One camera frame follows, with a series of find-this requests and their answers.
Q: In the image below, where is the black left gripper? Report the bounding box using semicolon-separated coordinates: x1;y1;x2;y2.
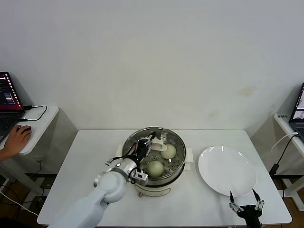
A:
136;133;157;164

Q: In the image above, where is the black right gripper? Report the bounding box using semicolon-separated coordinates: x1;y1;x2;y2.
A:
228;189;265;228

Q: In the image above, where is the white steamed baozi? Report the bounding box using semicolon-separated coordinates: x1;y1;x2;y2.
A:
161;144;177;160
147;161;164;178

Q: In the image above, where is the person's bare forearm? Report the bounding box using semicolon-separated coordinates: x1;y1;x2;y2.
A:
0;147;11;164

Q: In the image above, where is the perforated steel steamer basket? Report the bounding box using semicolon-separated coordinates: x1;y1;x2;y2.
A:
122;127;187;183

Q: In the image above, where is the person's bare hand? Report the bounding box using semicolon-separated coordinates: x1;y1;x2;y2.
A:
4;125;32;156

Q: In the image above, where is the white round plate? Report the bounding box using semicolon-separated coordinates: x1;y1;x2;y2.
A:
198;145;257;197

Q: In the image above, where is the cream electric cooker base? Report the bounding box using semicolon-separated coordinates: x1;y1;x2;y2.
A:
115;144;194;198

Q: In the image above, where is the white side table with label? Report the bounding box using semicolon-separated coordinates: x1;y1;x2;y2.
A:
273;113;304;211

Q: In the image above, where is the grey laptop with photo screen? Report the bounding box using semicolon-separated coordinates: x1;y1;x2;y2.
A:
288;82;304;140

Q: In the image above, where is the white side table rounded corner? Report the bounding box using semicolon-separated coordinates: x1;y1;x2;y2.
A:
0;105;59;198

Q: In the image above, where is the black laptop with red screen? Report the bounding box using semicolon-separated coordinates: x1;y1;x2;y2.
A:
0;71;26;143

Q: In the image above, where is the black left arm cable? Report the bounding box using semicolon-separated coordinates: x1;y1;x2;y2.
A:
105;153;138;166

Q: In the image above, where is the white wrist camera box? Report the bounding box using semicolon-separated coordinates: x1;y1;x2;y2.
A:
129;167;149;187

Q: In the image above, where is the black cable with adapter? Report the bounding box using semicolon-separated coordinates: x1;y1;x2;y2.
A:
269;135;297;176

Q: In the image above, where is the black laptop cable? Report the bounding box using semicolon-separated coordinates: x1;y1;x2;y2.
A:
18;105;48;123

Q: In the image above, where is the white floor cable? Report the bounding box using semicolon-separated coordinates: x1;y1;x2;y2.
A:
0;191;39;217

